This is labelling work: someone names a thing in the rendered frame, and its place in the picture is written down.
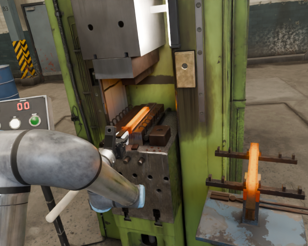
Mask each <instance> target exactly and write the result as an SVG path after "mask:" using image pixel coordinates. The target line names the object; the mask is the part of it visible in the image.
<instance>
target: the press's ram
mask: <svg viewBox="0 0 308 246"><path fill-rule="evenodd" d="M70 1H71V6H72V11H73V15H74V20H75V24H76V29H77V34H78V38H79V43H80V48H81V52H82V57H83V60H93V59H96V58H97V59H110V58H125V57H127V56H129V57H141V56H143V55H145V54H147V53H149V52H151V51H153V50H155V49H156V48H158V47H160V46H162V45H164V44H166V36H165V24H164V12H167V5H166V4H165V5H163V0H70Z"/></svg>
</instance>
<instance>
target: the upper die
mask: <svg viewBox="0 0 308 246"><path fill-rule="evenodd" d="M158 61H159V50H158V48H156V49H155V50H153V51H151V52H149V53H147V54H145V55H143V56H141V57H129V56H127V57H125V58H110V59H97V58H96V59H93V60H92V62H93V67H94V72H95V77H96V79H124V78H134V77H136V76H137V75H139V74H140V73H142V72H143V71H145V70H146V69H148V68H149V67H151V66H152V65H154V64H155V63H156V62H158Z"/></svg>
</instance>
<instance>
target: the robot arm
mask: <svg viewBox="0 0 308 246"><path fill-rule="evenodd" d="M117 134H118V133H116V126H110V125H107V126H106V127H105V139H104V149H101V150H98V149H97V148H96V147H95V146H94V145H93V144H92V143H90V142H88V141H87V140H84V139H82V138H80V137H77V136H74V135H71V134H67V133H63V132H59V131H54V130H46V129H32V130H9V131H3V130H0V246H24V241H25V229H26V218H27V207H28V196H29V194H30V189H31V185H45V186H53V187H59V188H64V189H67V190H72V191H79V190H83V189H86V190H87V193H88V197H89V202H90V205H91V207H92V209H93V210H94V211H96V212H100V213H102V212H106V211H109V210H110V209H111V208H112V207H130V208H142V207H143V206H144V203H145V187H144V185H140V184H139V185H135V184H133V183H131V182H130V181H128V180H127V179H126V178H125V177H123V176H122V175H121V174H119V173H118V172H117V171H116V170H114V169H113V168H112V167H113V166H114V164H115V162H116V159H123V158H124V156H125V155H126V147H125V146H124V144H126V145H128V143H129V140H128V137H129V132H128V131H126V132H125V134H124V135H123V136H122V137H121V138H117V137H116V135H117ZM124 153H125V155H123V154H124Z"/></svg>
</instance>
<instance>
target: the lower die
mask: <svg viewBox="0 0 308 246"><path fill-rule="evenodd" d="M150 103H154V104H153V106H152V107H151V108H150V109H149V110H148V111H147V112H146V114H145V115H144V116H143V117H142V118H141V119H140V120H139V121H138V123H137V124H136V125H135V126H134V127H133V128H132V133H131V134H129V137H128V140H129V143H128V144H129V145H133V144H139V145H144V143H145V142H146V141H145V140H144V139H143V137H144V135H145V130H144V127H142V126H141V127H140V129H138V128H139V126H140V125H141V124H142V123H143V122H144V120H145V119H146V118H147V117H148V116H149V115H150V113H151V112H152V111H153V110H154V108H155V107H159V108H160V111H161V113H162V112H164V104H156V102H149V103H148V104H150ZM148 104H141V105H136V106H134V107H133V108H132V109H131V111H129V112H128V114H126V115H125V116H124V117H123V118H122V120H120V121H119V122H118V123H116V124H115V126H116V133H118V132H120V131H121V130H122V128H121V127H123V126H126V125H127V124H128V123H129V122H130V121H131V120H132V119H133V118H134V117H135V115H136V114H137V113H138V112H139V111H140V110H141V109H142V108H143V107H146V106H147V105H148ZM159 108H156V110H157V111H158V115H159V114H160V111H159ZM157 111H155V110H154V111H153V112H154V113H155V114H156V119H157ZM154 113H152V114H151V115H152V116H153V118H154V122H155V114H154ZM153 118H152V117H151V116H149V117H148V119H150V120H151V124H152V125H153ZM145 122H147V123H148V125H149V129H150V121H149V120H146V121H145ZM143 126H145V128H146V132H147V131H148V130H147V129H148V127H147V124H146V123H143Z"/></svg>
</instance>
